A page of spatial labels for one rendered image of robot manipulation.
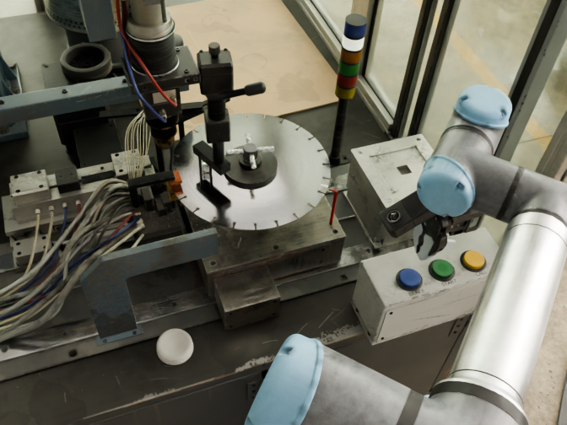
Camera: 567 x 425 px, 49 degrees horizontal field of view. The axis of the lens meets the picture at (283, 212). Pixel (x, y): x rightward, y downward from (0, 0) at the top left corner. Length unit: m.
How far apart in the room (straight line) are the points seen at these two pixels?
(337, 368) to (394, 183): 0.82
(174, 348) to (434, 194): 0.64
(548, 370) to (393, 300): 1.19
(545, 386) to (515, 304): 1.57
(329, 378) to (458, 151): 0.38
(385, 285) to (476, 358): 0.55
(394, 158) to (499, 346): 0.81
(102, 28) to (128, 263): 0.40
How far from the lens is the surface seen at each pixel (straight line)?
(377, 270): 1.21
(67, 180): 1.40
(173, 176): 1.23
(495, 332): 0.68
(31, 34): 2.09
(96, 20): 1.15
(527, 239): 0.78
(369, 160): 1.40
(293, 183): 1.26
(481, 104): 0.90
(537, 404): 2.23
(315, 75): 1.85
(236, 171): 1.26
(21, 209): 1.42
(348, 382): 0.59
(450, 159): 0.83
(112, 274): 1.14
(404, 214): 1.01
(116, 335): 1.30
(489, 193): 0.84
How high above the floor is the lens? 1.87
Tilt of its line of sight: 50 degrees down
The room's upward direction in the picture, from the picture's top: 4 degrees clockwise
